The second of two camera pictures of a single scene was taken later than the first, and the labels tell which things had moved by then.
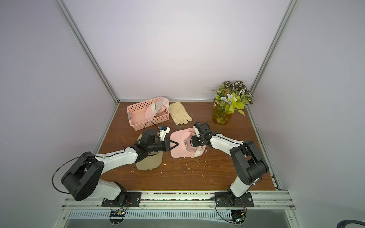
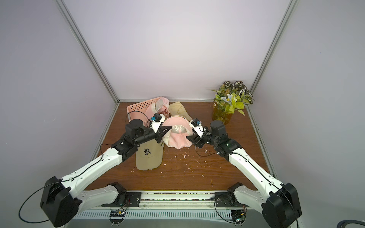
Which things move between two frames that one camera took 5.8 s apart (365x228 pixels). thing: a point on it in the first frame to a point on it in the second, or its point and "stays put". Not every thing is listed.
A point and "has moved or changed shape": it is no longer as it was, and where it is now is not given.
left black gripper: x=166 y=145 to x=158 y=135
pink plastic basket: x=136 y=114 stays put
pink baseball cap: x=185 y=148 has moved or changed shape
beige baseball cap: x=154 y=160 stays put
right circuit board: x=238 y=217 stays put
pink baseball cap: x=159 y=108 stays put
